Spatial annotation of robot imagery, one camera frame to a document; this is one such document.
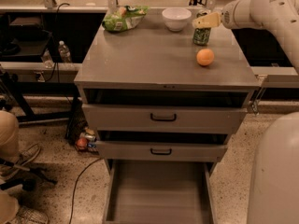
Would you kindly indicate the grey sneaker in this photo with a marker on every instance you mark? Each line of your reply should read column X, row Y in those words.
column 26, row 157
column 27, row 215

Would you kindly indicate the grey sneaker upper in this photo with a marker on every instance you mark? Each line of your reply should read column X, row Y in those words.
column 26, row 157

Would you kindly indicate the grey metal drawer cabinet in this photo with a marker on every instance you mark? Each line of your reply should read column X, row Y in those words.
column 151, row 66

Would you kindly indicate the red apple on floor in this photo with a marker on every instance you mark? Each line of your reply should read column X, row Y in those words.
column 81, row 144

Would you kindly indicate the green chip bag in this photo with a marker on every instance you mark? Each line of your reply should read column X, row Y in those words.
column 124, row 18

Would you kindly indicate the grey open bottom drawer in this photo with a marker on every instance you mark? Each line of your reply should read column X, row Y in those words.
column 159, row 192

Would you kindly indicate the grey middle drawer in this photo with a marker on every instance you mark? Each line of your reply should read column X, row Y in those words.
column 154, row 151

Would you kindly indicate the grey top drawer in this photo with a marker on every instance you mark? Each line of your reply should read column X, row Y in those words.
column 163, row 119

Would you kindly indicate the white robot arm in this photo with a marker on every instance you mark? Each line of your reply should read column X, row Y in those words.
column 274, row 184

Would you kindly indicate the black mesh basket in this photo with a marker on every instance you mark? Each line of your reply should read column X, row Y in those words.
column 76, row 125

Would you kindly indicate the black table leg frame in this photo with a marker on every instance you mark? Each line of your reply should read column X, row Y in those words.
column 13, row 89

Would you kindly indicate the white ceramic bowl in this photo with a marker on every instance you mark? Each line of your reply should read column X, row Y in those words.
column 176, row 18

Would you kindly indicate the green soda can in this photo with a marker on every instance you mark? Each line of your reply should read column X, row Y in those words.
column 201, row 36

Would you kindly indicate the black chair base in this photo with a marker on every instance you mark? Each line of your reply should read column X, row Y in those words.
column 26, row 184

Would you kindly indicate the grey sneaker lower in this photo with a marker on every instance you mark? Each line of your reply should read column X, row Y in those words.
column 27, row 215

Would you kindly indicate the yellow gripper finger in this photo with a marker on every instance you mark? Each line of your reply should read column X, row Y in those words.
column 210, row 20

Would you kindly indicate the orange fruit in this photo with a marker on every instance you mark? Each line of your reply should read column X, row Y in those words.
column 205, row 57

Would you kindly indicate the clear water bottle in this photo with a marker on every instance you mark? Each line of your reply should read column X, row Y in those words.
column 64, row 52
column 47, row 60

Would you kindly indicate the silver can on floor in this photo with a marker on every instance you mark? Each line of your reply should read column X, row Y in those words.
column 89, row 137

